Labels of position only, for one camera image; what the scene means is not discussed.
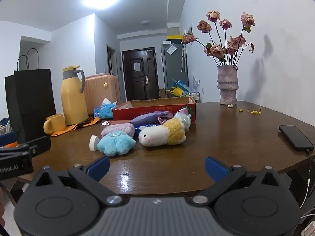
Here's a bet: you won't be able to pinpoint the black smartphone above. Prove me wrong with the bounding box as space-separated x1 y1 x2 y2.
279 125 315 152

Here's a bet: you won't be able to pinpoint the dried pink roses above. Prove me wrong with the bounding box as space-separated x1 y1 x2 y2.
182 10 256 67

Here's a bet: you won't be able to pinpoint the white charging cable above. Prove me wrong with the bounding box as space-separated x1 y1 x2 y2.
299 149 315 209

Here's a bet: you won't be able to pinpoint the yellow mug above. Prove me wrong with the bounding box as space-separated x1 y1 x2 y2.
44 114 66 135

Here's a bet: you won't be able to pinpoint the dark brown door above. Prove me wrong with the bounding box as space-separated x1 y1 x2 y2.
122 47 160 102

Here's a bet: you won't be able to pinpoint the orange strap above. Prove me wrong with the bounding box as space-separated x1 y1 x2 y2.
51 117 102 137

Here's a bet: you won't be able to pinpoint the blue tissue pack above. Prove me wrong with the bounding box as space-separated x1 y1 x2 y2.
93 98 117 119

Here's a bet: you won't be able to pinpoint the white and yellow alpaca plush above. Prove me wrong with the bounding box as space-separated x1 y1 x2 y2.
138 118 186 148

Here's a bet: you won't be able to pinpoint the black paper bag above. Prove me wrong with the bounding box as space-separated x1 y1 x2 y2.
4 48 57 143

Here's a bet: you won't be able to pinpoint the pink ceramic vase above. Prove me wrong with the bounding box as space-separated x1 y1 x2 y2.
217 65 240 105

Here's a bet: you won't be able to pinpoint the grey cabinet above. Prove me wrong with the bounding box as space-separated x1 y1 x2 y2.
161 43 189 91

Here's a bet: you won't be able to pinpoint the pink suitcase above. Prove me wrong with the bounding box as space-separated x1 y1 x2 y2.
81 73 121 115

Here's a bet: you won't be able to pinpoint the red cardboard box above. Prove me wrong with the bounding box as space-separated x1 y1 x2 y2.
112 97 196 123

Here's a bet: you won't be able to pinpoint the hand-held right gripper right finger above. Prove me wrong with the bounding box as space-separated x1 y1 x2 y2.
191 156 283 206

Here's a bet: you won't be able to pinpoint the white pineapple plush toy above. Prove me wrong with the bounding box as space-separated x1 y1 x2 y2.
173 106 194 132

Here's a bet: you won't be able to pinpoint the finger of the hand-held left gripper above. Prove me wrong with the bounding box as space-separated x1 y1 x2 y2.
25 136 52 157

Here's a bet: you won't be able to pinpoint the light blue plush toy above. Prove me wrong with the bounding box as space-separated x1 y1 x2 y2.
97 131 136 156

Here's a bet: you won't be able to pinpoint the lilac plush towel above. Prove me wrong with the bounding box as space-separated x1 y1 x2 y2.
101 123 135 138

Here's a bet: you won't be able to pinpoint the yellow thermos jug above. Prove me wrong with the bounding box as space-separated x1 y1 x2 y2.
61 65 89 126

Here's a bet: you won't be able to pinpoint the purple plush toy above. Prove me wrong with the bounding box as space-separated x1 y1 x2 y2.
130 111 174 126

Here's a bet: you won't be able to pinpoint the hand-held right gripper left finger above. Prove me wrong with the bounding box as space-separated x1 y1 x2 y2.
32 155 125 206

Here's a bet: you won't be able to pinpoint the white wedge sponge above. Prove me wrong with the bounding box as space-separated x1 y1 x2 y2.
89 135 100 152

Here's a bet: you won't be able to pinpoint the yellow and blue clutter pile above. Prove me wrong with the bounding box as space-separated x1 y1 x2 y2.
166 80 190 97

